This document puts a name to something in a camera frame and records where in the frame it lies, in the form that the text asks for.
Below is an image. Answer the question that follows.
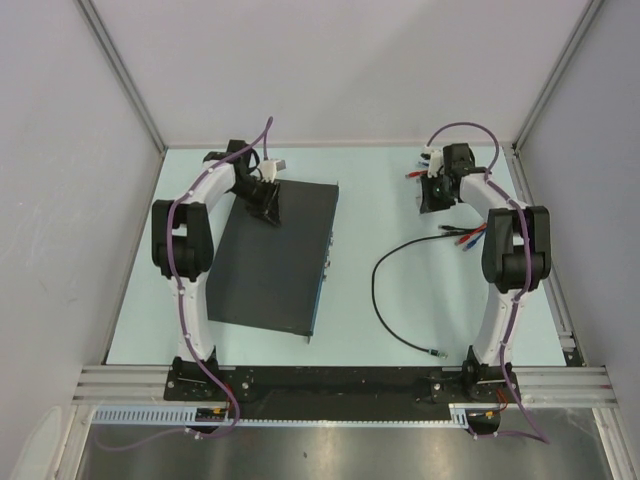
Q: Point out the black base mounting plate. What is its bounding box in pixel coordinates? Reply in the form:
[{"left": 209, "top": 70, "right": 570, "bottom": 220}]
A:
[{"left": 163, "top": 358, "right": 519, "bottom": 434}]

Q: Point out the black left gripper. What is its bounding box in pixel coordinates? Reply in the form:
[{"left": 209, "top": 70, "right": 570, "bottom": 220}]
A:
[{"left": 228, "top": 177, "right": 282, "bottom": 227}]

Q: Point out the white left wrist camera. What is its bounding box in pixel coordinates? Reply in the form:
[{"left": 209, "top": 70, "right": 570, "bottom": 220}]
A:
[{"left": 258, "top": 159, "right": 286, "bottom": 183}]

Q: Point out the aluminium frame rail front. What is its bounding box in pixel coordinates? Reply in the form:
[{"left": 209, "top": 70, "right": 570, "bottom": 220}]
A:
[{"left": 73, "top": 364, "right": 617, "bottom": 408}]

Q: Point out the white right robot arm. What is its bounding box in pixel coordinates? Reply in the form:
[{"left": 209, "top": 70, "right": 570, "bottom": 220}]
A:
[{"left": 420, "top": 143, "right": 551, "bottom": 401}]

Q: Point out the grey slotted cable duct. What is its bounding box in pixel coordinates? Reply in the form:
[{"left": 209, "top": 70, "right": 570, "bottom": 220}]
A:
[{"left": 92, "top": 405, "right": 468, "bottom": 429}]

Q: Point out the black ethernet cable long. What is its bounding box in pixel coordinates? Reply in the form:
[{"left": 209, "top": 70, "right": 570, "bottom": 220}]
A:
[{"left": 371, "top": 233, "right": 450, "bottom": 361}]

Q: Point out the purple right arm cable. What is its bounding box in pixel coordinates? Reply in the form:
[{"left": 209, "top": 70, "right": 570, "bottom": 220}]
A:
[{"left": 429, "top": 122, "right": 551, "bottom": 445}]

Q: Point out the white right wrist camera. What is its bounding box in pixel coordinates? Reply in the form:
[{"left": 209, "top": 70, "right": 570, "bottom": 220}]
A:
[{"left": 420, "top": 145, "right": 444, "bottom": 178}]

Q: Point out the red ethernet cable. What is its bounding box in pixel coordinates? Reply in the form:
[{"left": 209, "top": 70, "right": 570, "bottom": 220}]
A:
[{"left": 403, "top": 169, "right": 487, "bottom": 248}]

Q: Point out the dark network switch box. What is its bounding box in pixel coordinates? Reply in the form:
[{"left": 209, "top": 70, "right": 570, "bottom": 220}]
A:
[{"left": 206, "top": 180, "right": 339, "bottom": 338}]

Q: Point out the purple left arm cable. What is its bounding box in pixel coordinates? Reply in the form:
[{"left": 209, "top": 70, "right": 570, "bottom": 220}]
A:
[{"left": 93, "top": 116, "right": 275, "bottom": 451}]

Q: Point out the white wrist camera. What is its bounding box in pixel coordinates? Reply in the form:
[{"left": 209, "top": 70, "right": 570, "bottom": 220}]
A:
[
  {"left": 420, "top": 145, "right": 444, "bottom": 178},
  {"left": 258, "top": 159, "right": 286, "bottom": 183}
]

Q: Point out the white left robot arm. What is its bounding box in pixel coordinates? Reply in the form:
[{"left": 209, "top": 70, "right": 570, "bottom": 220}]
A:
[{"left": 151, "top": 140, "right": 286, "bottom": 363}]

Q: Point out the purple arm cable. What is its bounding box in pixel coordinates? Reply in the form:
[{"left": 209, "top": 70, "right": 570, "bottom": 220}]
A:
[
  {"left": 93, "top": 116, "right": 275, "bottom": 451},
  {"left": 429, "top": 122, "right": 551, "bottom": 445}
]

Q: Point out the blue ethernet cable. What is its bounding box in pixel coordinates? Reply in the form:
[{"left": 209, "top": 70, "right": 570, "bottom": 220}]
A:
[{"left": 415, "top": 152, "right": 485, "bottom": 252}]

